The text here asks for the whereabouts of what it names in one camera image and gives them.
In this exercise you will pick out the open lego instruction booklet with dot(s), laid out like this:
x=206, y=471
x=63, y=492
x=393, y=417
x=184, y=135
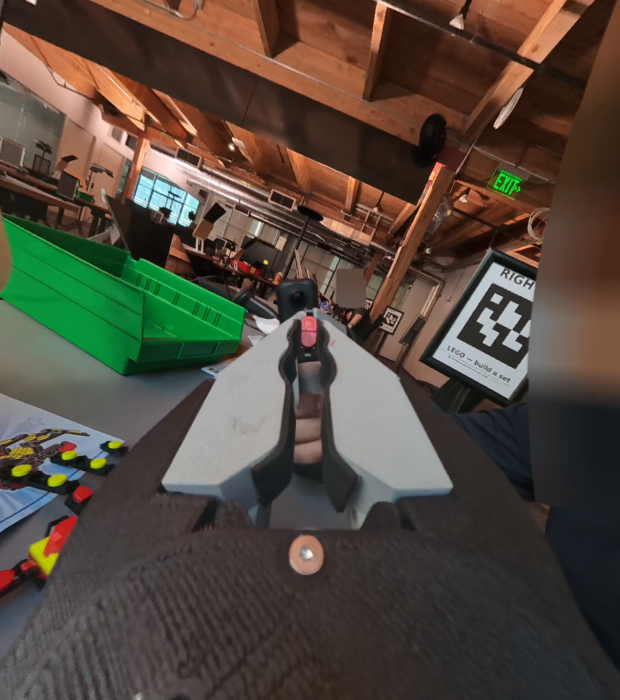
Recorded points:
x=3, y=508

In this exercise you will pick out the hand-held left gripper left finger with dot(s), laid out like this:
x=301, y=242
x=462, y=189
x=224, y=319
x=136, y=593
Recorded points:
x=233, y=432

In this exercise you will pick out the green plastic bin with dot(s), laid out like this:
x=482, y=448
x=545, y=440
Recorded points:
x=113, y=306

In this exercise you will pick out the black ceiling speaker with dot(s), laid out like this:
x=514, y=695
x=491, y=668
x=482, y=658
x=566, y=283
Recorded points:
x=433, y=136

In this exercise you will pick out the black framed marker sign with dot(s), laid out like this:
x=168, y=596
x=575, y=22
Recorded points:
x=485, y=328

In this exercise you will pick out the person's right forearm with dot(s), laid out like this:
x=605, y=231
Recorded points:
x=495, y=443

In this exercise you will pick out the black floor lamp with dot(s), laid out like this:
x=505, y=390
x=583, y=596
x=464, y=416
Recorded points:
x=310, y=213

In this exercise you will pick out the red slope black lego piece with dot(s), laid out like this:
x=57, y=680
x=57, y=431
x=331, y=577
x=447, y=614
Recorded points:
x=83, y=495

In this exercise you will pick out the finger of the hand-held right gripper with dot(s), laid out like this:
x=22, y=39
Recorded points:
x=334, y=322

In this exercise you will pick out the black barcode scanner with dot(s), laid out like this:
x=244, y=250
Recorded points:
x=258, y=306

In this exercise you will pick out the small framed marker sign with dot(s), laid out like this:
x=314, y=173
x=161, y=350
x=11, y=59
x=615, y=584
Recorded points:
x=393, y=320

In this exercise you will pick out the small red black lego assembly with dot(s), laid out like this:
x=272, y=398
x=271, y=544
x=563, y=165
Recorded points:
x=308, y=331

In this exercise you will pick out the person's right hand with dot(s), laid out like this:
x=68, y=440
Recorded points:
x=308, y=437

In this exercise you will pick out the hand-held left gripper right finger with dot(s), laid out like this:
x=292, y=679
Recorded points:
x=386, y=437

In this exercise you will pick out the green exit sign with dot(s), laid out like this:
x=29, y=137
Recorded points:
x=505, y=184

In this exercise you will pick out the red yellow black lego assembly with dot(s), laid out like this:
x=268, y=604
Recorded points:
x=44, y=549

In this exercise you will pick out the small white blue leaflet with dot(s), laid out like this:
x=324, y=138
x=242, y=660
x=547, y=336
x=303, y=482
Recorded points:
x=217, y=369

